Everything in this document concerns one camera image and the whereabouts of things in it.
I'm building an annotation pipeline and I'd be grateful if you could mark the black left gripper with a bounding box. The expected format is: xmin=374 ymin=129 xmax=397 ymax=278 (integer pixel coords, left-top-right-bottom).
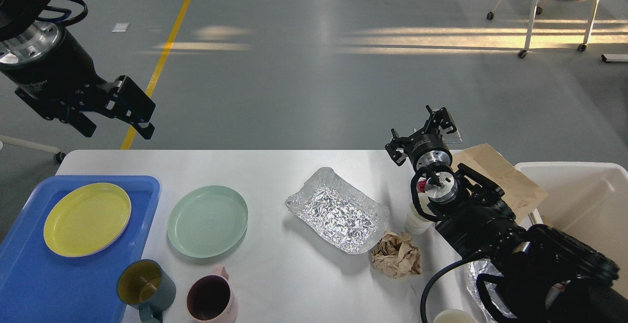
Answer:
xmin=1 ymin=28 xmax=156 ymax=140

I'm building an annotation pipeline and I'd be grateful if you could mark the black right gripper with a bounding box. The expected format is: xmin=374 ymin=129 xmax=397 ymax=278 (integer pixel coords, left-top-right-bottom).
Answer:
xmin=384 ymin=105 xmax=457 ymax=170

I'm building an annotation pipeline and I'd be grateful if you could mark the light green plate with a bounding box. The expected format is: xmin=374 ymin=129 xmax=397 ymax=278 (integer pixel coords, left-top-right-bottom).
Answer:
xmin=167 ymin=185 xmax=249 ymax=258

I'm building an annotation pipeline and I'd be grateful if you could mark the teal mug yellow inside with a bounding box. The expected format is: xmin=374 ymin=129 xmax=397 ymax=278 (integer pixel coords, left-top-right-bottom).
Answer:
xmin=116 ymin=260 xmax=177 ymax=323

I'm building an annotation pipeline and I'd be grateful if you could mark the pink mug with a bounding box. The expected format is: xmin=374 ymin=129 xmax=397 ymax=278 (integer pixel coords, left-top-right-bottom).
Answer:
xmin=186 ymin=265 xmax=238 ymax=323

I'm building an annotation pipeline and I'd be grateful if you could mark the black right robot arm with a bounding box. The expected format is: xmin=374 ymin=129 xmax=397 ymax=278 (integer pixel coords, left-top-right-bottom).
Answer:
xmin=385 ymin=107 xmax=628 ymax=323

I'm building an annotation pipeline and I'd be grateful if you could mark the crumpled foil under arm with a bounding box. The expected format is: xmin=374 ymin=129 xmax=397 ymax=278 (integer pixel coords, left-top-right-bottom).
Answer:
xmin=465 ymin=259 xmax=516 ymax=320

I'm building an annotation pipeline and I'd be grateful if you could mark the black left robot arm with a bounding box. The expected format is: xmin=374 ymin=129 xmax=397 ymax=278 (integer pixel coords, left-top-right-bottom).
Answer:
xmin=0 ymin=0 xmax=156 ymax=139

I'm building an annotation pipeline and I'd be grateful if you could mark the white leg with caster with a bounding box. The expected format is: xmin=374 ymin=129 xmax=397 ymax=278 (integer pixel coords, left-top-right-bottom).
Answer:
xmin=0 ymin=135 xmax=66 ymax=164

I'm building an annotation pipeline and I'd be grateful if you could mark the white paper on floor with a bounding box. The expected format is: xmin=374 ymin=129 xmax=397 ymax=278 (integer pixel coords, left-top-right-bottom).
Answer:
xmin=111 ymin=23 xmax=130 ymax=33

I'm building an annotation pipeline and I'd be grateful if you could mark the white paper cup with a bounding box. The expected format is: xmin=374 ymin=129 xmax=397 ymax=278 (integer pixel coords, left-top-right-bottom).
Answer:
xmin=405 ymin=204 xmax=433 ymax=236

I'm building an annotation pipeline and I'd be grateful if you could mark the yellow plate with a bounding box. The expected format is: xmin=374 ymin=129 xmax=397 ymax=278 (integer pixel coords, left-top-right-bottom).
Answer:
xmin=43 ymin=182 xmax=132 ymax=258

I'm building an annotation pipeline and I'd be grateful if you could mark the aluminium foil tray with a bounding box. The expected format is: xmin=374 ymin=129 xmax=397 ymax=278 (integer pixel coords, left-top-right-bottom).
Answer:
xmin=285 ymin=167 xmax=391 ymax=254

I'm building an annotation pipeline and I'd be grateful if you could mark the brown paper bag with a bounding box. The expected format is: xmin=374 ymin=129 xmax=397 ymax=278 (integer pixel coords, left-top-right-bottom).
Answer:
xmin=452 ymin=143 xmax=548 ymax=224

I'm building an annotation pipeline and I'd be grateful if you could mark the crumpled brown paper ball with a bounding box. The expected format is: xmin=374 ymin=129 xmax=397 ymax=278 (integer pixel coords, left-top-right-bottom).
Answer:
xmin=370 ymin=230 xmax=422 ymax=279

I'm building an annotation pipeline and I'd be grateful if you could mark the blue plastic tray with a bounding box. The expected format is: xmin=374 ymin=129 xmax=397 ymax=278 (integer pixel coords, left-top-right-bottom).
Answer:
xmin=0 ymin=175 xmax=160 ymax=323

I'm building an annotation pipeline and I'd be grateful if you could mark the white cup bottom edge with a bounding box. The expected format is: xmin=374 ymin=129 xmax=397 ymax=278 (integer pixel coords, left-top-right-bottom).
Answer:
xmin=433 ymin=309 xmax=477 ymax=323

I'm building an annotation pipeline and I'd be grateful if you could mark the white plastic bin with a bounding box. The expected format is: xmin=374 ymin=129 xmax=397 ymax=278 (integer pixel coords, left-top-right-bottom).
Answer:
xmin=516 ymin=161 xmax=628 ymax=296

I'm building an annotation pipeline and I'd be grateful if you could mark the white bar on floor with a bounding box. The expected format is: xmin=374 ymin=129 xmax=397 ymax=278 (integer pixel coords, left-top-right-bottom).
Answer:
xmin=601 ymin=53 xmax=628 ymax=63

